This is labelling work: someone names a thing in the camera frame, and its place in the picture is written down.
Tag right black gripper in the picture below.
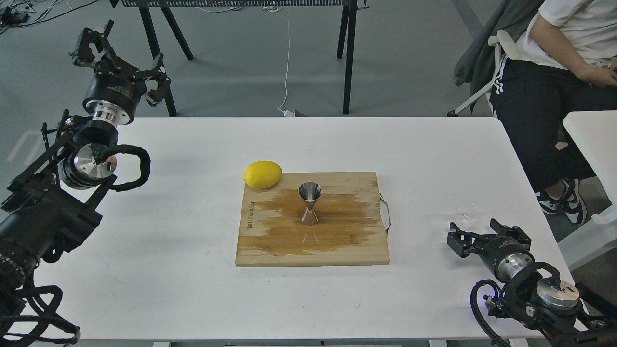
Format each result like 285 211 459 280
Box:
446 219 535 283

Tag white cable on floor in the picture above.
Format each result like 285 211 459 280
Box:
277 6 295 118

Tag wooden cutting board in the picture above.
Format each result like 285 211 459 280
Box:
235 172 390 267

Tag yellow lemon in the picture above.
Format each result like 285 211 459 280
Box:
242 160 282 189

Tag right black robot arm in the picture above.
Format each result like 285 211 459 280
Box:
447 219 616 347

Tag small clear glass cup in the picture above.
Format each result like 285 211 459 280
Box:
453 200 480 231

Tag white office chair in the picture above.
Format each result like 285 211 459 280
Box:
447 29 522 117

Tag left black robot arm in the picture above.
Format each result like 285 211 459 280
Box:
0 20 171 347

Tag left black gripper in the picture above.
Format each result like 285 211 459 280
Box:
70 20 171 125

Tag seated person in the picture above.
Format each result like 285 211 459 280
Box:
490 0 617 225

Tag grey jacket on chair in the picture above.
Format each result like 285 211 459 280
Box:
453 0 544 99

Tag black trestle table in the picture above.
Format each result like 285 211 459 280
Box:
122 0 361 116

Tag black cables on floor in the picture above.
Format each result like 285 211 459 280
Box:
0 0 99 34

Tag steel jigger measuring cup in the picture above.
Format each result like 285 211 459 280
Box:
298 181 322 226

